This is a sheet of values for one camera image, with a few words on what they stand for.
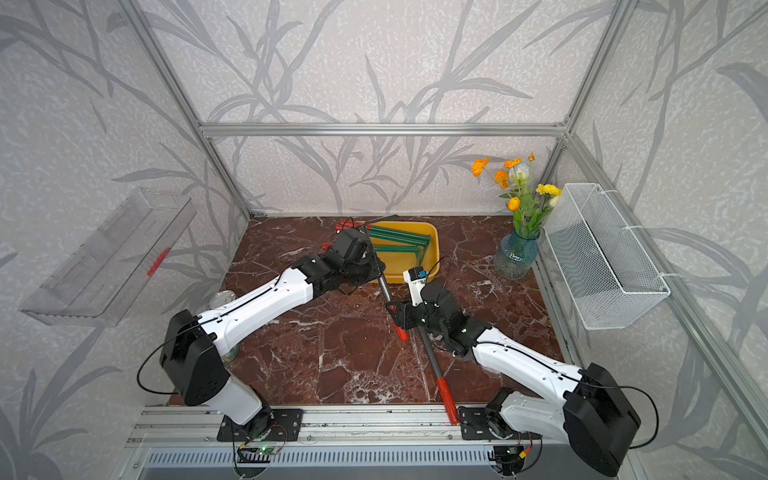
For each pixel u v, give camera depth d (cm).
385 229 107
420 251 108
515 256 94
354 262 64
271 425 71
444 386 79
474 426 74
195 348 41
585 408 40
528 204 87
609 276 60
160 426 76
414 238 109
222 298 91
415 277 70
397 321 70
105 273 67
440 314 60
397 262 106
